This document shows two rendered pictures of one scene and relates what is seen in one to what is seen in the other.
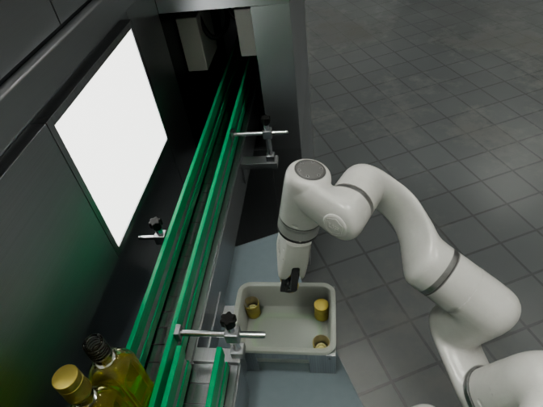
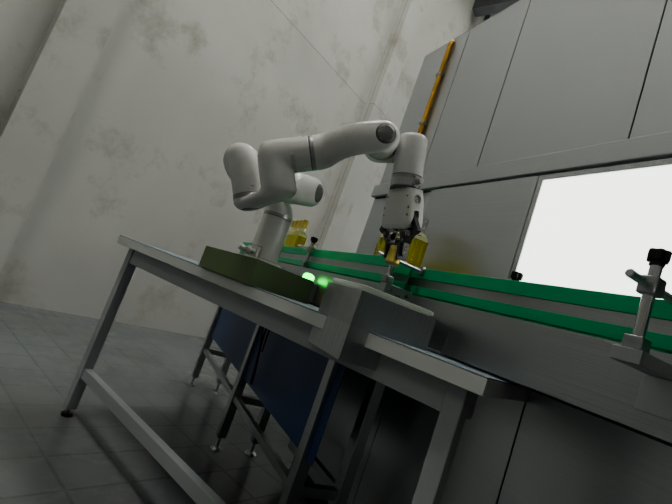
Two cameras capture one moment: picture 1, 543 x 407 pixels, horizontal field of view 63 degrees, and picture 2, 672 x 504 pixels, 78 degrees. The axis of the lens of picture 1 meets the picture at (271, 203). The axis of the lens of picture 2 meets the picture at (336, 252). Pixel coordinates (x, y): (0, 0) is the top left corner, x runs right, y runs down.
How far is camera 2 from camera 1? 1.70 m
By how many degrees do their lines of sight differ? 131
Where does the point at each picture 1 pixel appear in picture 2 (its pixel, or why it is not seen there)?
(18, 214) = (492, 198)
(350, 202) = not seen: hidden behind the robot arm
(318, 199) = not seen: hidden behind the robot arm
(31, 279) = (471, 224)
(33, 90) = (552, 160)
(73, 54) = (602, 154)
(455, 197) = not seen: outside the picture
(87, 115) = (573, 192)
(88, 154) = (550, 212)
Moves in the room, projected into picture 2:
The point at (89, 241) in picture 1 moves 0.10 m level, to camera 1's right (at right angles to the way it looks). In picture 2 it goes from (501, 249) to (483, 237)
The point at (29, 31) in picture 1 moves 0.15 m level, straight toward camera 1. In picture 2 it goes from (592, 139) to (532, 133)
